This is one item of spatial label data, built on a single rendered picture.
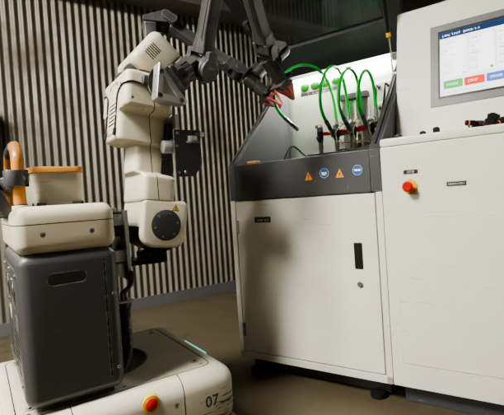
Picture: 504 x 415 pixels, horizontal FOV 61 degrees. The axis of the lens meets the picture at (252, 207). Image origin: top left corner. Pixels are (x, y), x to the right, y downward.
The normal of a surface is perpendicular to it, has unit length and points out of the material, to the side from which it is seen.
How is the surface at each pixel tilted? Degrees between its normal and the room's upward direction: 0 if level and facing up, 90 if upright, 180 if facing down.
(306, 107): 90
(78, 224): 90
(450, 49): 76
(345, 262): 90
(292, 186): 90
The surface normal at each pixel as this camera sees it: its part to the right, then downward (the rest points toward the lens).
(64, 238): 0.55, -0.02
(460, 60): -0.56, -0.18
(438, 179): -0.56, 0.05
